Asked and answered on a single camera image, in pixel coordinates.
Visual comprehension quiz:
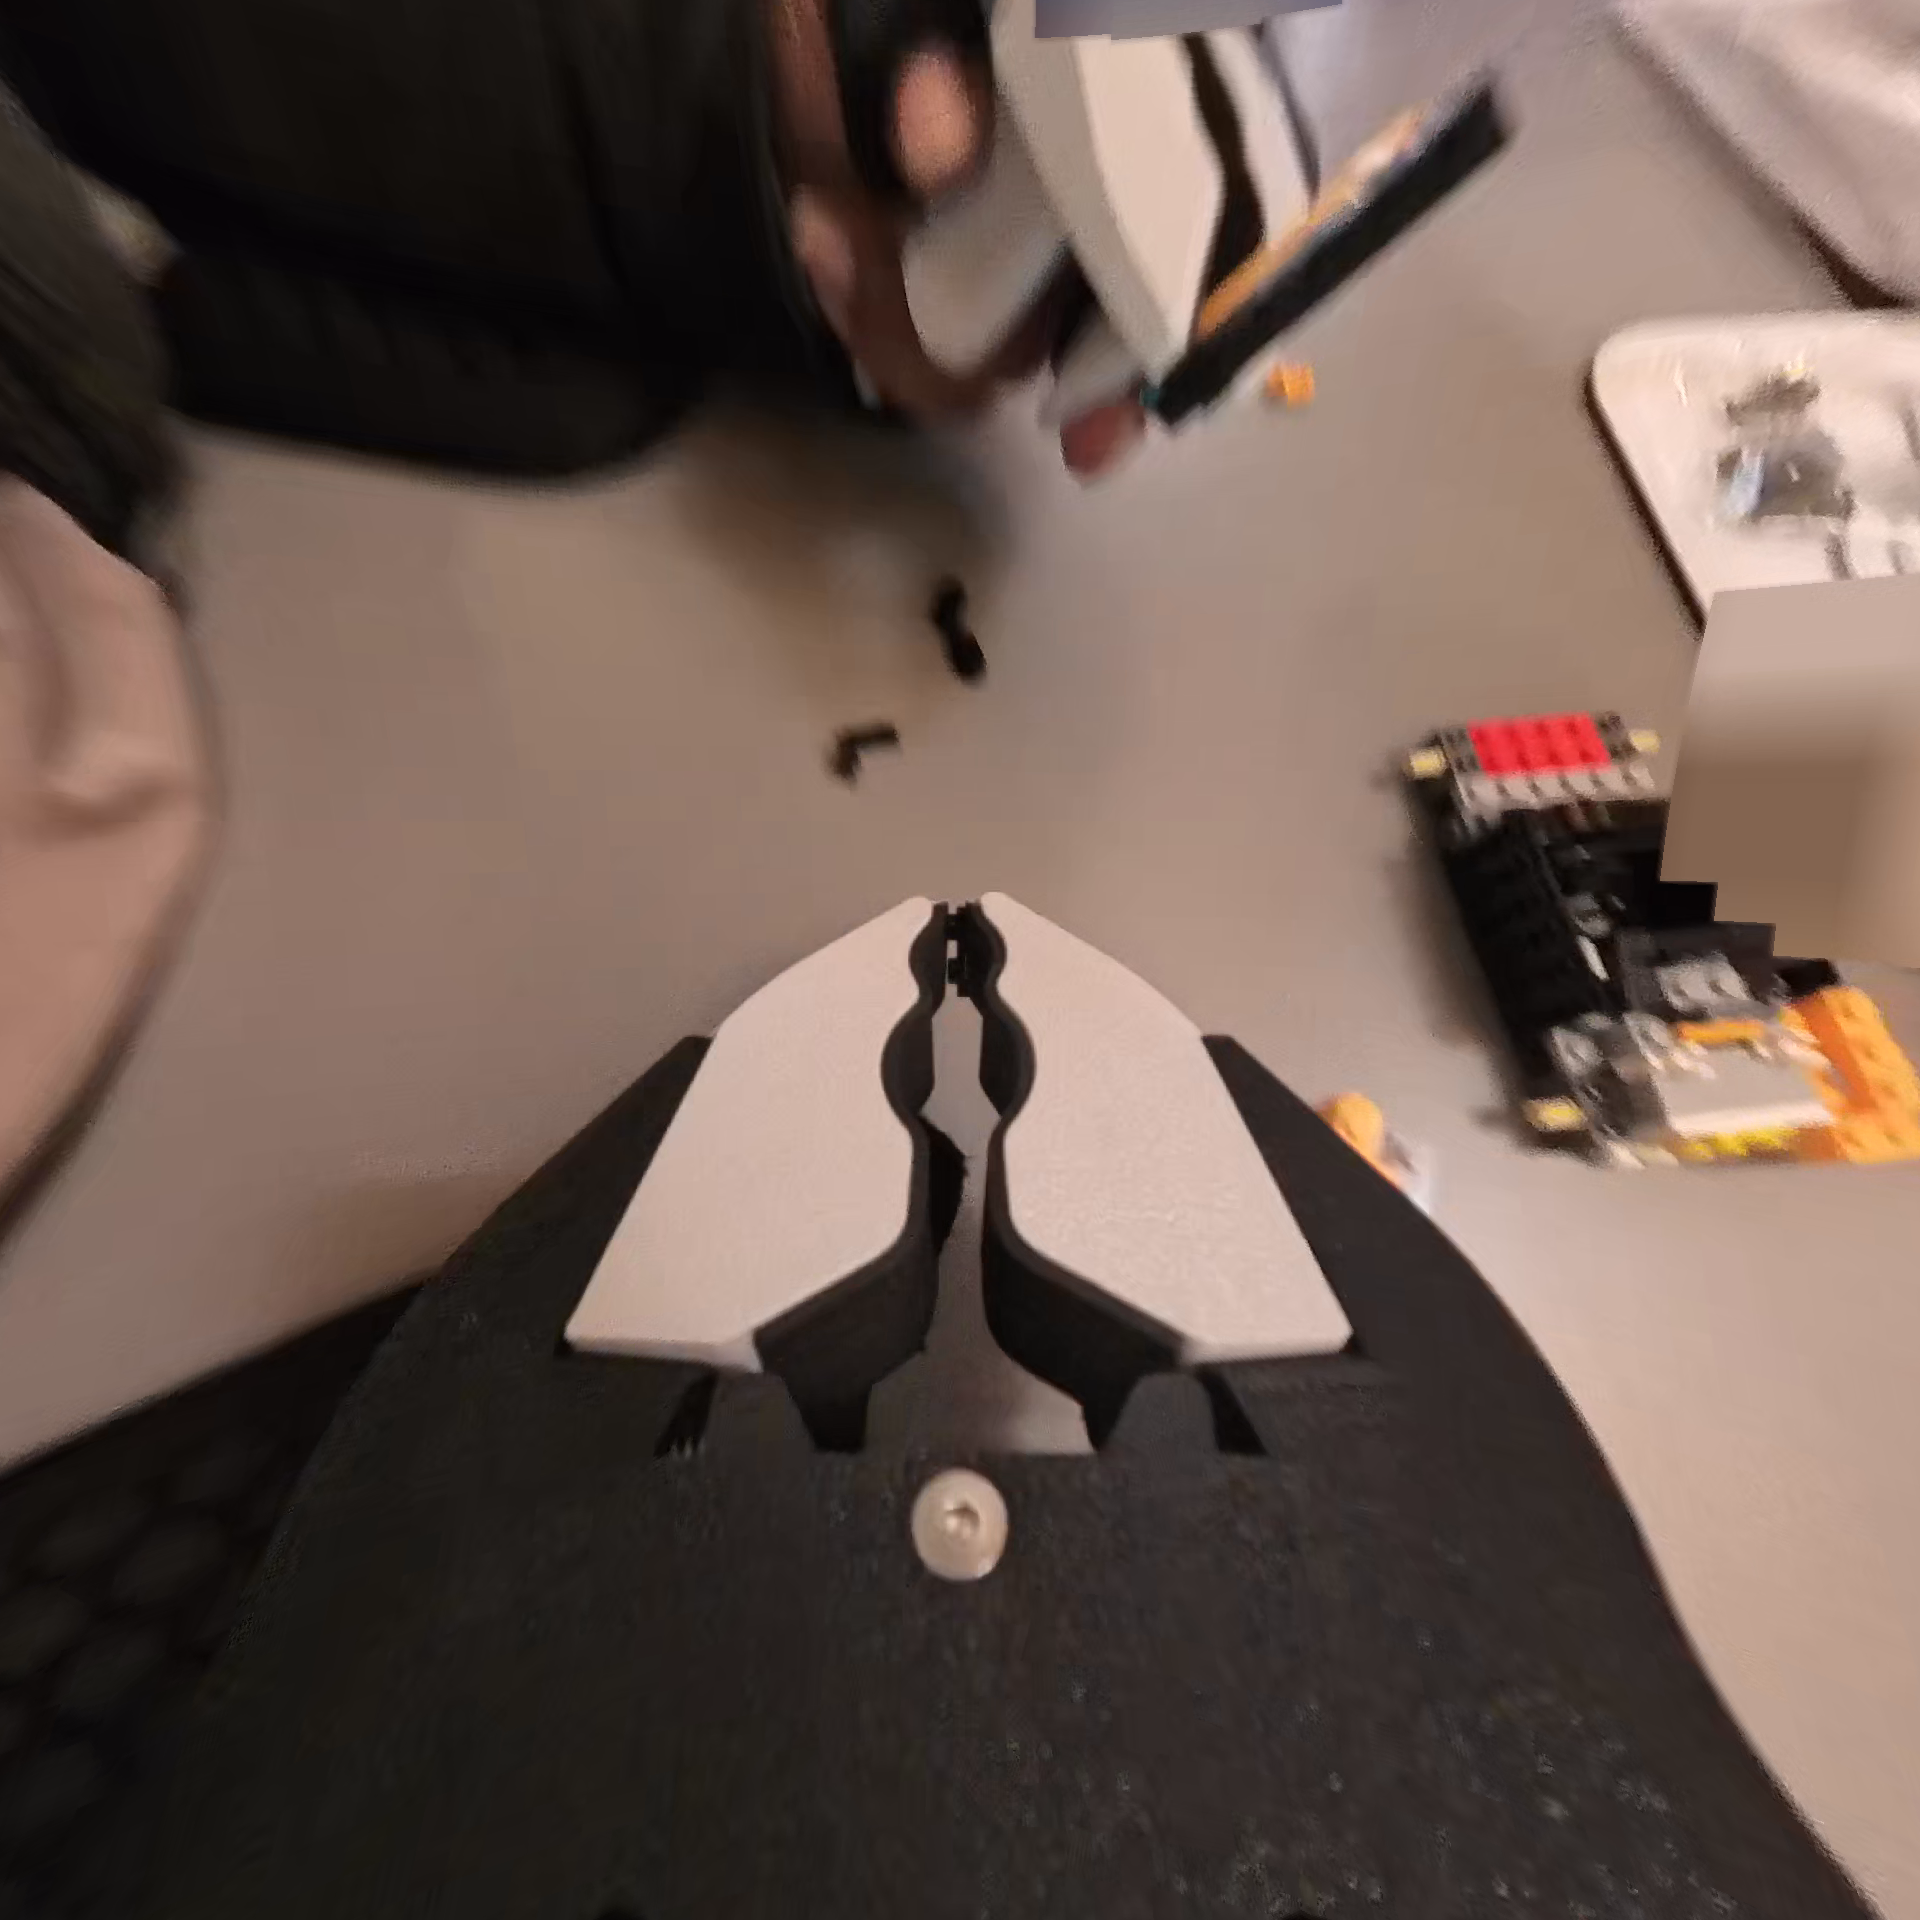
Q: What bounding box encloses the person's left hand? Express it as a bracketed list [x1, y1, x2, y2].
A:
[773, 36, 1160, 484]

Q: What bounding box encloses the clear bag of parts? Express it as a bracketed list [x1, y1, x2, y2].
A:
[1709, 366, 1920, 581]

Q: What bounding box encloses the white book stand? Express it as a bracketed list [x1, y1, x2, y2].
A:
[1587, 311, 1920, 627]

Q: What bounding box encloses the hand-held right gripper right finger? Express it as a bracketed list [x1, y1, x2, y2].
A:
[976, 892, 1355, 1366]

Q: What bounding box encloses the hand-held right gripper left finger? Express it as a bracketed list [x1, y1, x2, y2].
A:
[565, 896, 961, 1373]

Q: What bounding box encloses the long black orange brick strip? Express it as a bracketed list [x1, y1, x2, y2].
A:
[1147, 80, 1510, 432]

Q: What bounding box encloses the orange grey brick assembly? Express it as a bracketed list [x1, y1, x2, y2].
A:
[1319, 1090, 1434, 1211]

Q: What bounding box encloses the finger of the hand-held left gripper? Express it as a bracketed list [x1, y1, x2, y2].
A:
[990, 29, 1229, 383]
[1199, 28, 1326, 227]

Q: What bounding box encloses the black brick car chassis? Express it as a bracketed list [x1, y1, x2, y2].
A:
[1401, 711, 1920, 1174]

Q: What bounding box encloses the pink sweatshirt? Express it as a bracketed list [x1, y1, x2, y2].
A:
[0, 464, 215, 1250]

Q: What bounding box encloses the grey desk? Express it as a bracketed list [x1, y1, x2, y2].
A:
[0, 0, 1920, 1920]

